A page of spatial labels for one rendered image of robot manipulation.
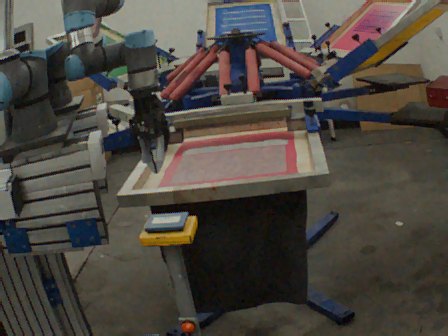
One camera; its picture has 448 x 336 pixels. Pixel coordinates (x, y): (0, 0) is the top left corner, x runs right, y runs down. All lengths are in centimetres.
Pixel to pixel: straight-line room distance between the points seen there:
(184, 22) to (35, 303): 498
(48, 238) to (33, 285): 30
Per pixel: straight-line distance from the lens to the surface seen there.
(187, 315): 166
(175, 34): 643
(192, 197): 171
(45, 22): 690
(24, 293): 181
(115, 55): 150
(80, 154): 141
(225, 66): 282
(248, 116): 221
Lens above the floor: 148
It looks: 15 degrees down
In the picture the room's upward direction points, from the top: 8 degrees counter-clockwise
